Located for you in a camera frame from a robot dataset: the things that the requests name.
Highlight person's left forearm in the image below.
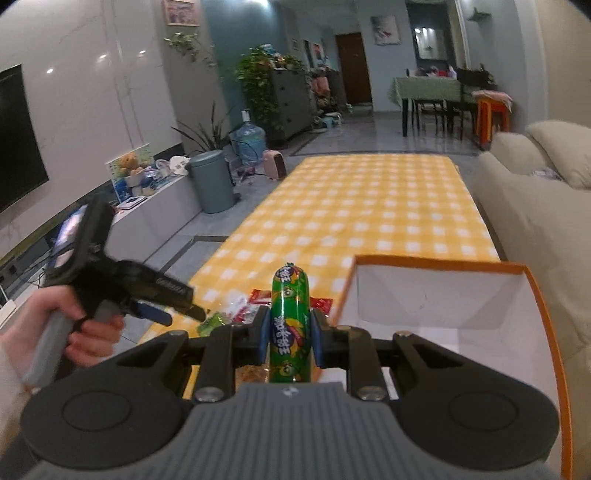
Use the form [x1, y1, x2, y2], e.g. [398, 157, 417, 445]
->
[0, 355, 33, 457]

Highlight small green snack packet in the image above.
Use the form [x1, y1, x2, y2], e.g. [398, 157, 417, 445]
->
[198, 311, 234, 337]

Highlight pink framed wall picture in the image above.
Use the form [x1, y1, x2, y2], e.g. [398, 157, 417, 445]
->
[163, 0, 201, 27]

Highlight grey trash bin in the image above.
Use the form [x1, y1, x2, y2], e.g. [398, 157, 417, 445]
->
[189, 150, 237, 214]

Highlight grey pillow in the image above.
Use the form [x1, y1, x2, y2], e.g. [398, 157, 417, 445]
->
[526, 121, 591, 190]

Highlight stuffed toys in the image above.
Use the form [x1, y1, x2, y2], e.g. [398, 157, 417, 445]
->
[259, 44, 306, 71]

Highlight blue white plastic bag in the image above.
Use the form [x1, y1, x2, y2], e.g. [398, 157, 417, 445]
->
[139, 159, 174, 191]

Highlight long-leaf potted plant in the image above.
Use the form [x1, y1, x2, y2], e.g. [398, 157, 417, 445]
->
[171, 102, 232, 156]

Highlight tall leafy potted plant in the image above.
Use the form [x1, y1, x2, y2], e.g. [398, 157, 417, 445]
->
[235, 46, 279, 136]

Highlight teddy bear picture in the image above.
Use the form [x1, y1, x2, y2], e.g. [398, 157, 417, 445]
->
[107, 145, 153, 204]

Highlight person's left hand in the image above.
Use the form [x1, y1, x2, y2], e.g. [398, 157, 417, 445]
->
[0, 285, 126, 385]

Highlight pink space heater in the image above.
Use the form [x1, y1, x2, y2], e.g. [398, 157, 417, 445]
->
[263, 149, 288, 181]

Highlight yellow white checked tablecloth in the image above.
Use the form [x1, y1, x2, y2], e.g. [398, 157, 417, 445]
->
[139, 154, 502, 402]

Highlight dark dining chair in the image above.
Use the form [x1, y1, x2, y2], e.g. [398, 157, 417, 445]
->
[405, 69, 445, 136]
[455, 68, 498, 142]

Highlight brown wooden door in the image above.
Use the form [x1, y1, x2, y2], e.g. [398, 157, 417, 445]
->
[335, 33, 373, 106]

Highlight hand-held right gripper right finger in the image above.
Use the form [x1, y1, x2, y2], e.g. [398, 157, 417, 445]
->
[309, 307, 466, 403]

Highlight green sausage stick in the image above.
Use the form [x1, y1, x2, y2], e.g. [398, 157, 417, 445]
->
[268, 262, 311, 385]

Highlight black television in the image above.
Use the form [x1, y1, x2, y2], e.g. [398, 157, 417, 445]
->
[0, 65, 49, 214]

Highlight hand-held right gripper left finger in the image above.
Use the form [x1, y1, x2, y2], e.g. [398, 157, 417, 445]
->
[115, 307, 273, 403]

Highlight blue water jug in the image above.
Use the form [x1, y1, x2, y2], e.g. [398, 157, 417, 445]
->
[229, 111, 267, 165]

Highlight orange plastic stool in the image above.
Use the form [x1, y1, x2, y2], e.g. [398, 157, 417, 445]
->
[475, 91, 513, 150]

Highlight hanging vine plant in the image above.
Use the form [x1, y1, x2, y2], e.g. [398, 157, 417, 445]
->
[165, 31, 219, 68]

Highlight white stone console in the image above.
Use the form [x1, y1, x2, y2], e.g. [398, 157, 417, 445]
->
[0, 174, 204, 334]

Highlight dining table green cloth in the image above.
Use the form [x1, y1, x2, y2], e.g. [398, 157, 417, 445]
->
[392, 76, 476, 138]

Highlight beige sofa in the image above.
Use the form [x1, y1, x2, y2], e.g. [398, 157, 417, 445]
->
[475, 120, 591, 416]

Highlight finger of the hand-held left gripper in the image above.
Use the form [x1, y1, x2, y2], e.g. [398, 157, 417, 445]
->
[124, 298, 174, 326]
[152, 295, 206, 323]

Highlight grey-green cabinet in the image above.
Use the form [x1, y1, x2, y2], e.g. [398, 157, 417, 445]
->
[269, 68, 315, 142]

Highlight orange cardboard box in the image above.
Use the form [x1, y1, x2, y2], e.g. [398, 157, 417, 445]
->
[327, 254, 574, 480]

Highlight pale wall picture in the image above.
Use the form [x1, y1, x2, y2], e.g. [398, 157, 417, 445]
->
[371, 15, 399, 46]

